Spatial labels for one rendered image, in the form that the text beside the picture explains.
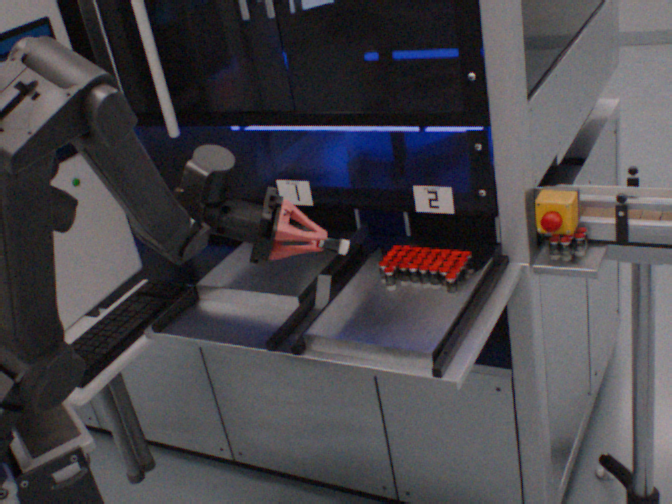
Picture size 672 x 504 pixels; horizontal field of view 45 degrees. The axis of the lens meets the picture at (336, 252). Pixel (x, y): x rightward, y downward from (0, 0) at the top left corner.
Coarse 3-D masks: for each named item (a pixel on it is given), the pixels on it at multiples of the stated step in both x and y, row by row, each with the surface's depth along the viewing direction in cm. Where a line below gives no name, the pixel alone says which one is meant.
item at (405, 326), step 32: (352, 288) 168; (384, 288) 169; (416, 288) 167; (320, 320) 158; (352, 320) 160; (384, 320) 158; (416, 320) 156; (448, 320) 154; (352, 352) 149; (384, 352) 146; (416, 352) 142
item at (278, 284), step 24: (288, 240) 197; (360, 240) 189; (240, 264) 190; (264, 264) 188; (288, 264) 186; (312, 264) 184; (216, 288) 175; (240, 288) 180; (264, 288) 178; (288, 288) 176; (312, 288) 171
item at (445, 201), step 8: (416, 192) 171; (424, 192) 170; (440, 192) 168; (448, 192) 168; (416, 200) 172; (424, 200) 171; (440, 200) 169; (448, 200) 169; (416, 208) 173; (424, 208) 172; (432, 208) 171; (440, 208) 170; (448, 208) 170
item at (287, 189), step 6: (276, 180) 187; (282, 180) 186; (282, 186) 187; (288, 186) 186; (294, 186) 185; (300, 186) 185; (306, 186) 184; (282, 192) 188; (288, 192) 187; (294, 192) 186; (300, 192) 185; (306, 192) 185; (288, 198) 188; (294, 198) 187; (300, 198) 186; (306, 198) 185; (300, 204) 187; (306, 204) 186; (312, 204) 186
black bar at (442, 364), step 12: (504, 264) 167; (492, 276) 162; (480, 288) 159; (492, 288) 161; (480, 300) 155; (468, 312) 152; (468, 324) 150; (456, 336) 146; (444, 348) 144; (456, 348) 145; (444, 360) 141; (432, 372) 140; (444, 372) 140
